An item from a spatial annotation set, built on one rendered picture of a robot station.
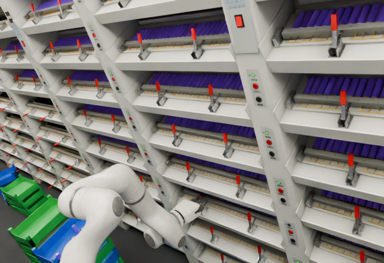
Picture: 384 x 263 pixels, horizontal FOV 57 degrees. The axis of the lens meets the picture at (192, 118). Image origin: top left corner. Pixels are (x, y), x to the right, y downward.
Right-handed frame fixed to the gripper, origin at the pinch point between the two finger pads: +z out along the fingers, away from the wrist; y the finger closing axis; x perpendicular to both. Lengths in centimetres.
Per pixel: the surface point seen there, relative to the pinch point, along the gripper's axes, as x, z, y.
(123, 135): 30.0, -7.5, -36.4
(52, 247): -23, -47, -71
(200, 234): -26.2, 3.2, -9.8
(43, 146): 0, -3, -158
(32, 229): -23, -46, -99
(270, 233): -6.6, 1.2, 34.4
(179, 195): -3.5, 1.0, -15.9
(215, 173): 15.6, 0.9, 11.5
